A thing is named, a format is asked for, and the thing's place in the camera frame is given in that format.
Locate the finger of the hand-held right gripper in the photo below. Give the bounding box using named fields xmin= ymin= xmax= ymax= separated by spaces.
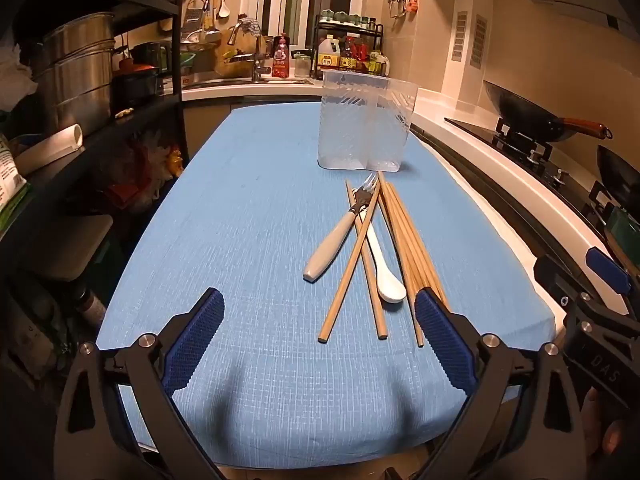
xmin=586 ymin=246 xmax=640 ymax=317
xmin=533 ymin=254 xmax=584 ymax=312

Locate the person's right hand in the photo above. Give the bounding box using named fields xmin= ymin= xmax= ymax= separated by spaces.
xmin=581 ymin=386 xmax=640 ymax=462

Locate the red and yellow bag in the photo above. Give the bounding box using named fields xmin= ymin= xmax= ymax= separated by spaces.
xmin=120 ymin=135 xmax=185 ymax=206

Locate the row of spice jars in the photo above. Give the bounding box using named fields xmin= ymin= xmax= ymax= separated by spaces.
xmin=320 ymin=9 xmax=383 ymax=30

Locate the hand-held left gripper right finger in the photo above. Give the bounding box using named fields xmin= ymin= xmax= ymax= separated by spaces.
xmin=413 ymin=287 xmax=590 ymax=480

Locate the white ceramic spoon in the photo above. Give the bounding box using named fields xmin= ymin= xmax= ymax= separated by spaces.
xmin=352 ymin=189 xmax=407 ymax=305

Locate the white handled metal fork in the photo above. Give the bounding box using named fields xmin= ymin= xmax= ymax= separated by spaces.
xmin=302 ymin=172 xmax=379 ymax=283

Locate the white paper roll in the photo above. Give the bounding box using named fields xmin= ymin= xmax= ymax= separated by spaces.
xmin=15 ymin=124 xmax=83 ymax=173

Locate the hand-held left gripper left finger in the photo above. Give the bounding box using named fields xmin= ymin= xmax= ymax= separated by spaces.
xmin=54 ymin=287 xmax=227 ymax=480

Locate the red detergent bottle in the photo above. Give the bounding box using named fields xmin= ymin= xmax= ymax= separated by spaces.
xmin=271 ymin=34 xmax=292 ymax=80

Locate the large stainless steel pot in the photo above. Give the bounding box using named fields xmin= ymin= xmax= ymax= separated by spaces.
xmin=31 ymin=52 xmax=115 ymax=137
xmin=41 ymin=10 xmax=118 ymax=63

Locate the black pan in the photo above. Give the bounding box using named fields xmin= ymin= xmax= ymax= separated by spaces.
xmin=596 ymin=145 xmax=640 ymax=211

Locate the black spice rack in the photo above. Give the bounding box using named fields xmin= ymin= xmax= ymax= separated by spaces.
xmin=314 ymin=10 xmax=391 ymax=77

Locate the black gas stove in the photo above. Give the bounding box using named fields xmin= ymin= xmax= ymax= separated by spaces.
xmin=444 ymin=117 xmax=640 ymax=241

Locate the grey wall panel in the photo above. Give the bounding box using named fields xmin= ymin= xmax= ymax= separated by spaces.
xmin=452 ymin=11 xmax=468 ymax=63

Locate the black metal shelf rack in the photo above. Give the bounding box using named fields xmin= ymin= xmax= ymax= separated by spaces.
xmin=0 ymin=0 xmax=208 ymax=361

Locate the window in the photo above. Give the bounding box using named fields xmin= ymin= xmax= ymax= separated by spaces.
xmin=245 ymin=0 xmax=356 ymax=46

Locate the green box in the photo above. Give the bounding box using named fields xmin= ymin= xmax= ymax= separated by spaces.
xmin=605 ymin=207 xmax=640 ymax=256

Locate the black pot with red rim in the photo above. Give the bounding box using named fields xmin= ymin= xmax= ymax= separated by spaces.
xmin=112 ymin=62 xmax=163 ymax=106

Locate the pile of wooden chopsticks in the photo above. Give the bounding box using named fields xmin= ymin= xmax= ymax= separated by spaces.
xmin=318 ymin=170 xmax=448 ymax=348

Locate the metal grater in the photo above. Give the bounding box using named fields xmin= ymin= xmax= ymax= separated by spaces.
xmin=186 ymin=0 xmax=207 ymax=31

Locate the dark sauce bottle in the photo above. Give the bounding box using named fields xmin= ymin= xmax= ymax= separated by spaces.
xmin=340 ymin=35 xmax=357 ymax=72

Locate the cooking oil bottle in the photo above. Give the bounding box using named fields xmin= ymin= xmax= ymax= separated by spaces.
xmin=318 ymin=35 xmax=342 ymax=72

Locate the clear plastic utensil holder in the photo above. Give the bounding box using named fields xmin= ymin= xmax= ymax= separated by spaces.
xmin=316 ymin=70 xmax=420 ymax=173

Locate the white plastic bag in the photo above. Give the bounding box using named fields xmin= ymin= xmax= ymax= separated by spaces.
xmin=0 ymin=45 xmax=39 ymax=111

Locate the green food packet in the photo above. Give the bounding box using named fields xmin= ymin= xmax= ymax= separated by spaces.
xmin=0 ymin=135 xmax=32 ymax=226

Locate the chrome kitchen faucet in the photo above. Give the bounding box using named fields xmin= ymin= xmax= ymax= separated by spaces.
xmin=227 ymin=17 xmax=268 ymax=83

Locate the grey storage box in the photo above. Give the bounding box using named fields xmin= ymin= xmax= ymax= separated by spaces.
xmin=20 ymin=215 xmax=113 ymax=281

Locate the steel sink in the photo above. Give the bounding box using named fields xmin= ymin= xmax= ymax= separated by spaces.
xmin=190 ymin=76 xmax=313 ymax=88

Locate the black wok with wooden handle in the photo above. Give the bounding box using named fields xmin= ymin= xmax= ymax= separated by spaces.
xmin=482 ymin=80 xmax=613 ymax=143

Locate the dark glass bottle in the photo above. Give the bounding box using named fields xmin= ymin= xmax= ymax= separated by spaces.
xmin=75 ymin=287 xmax=108 ymax=328

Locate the blue tablecloth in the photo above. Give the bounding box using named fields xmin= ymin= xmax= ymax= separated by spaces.
xmin=95 ymin=101 xmax=558 ymax=471

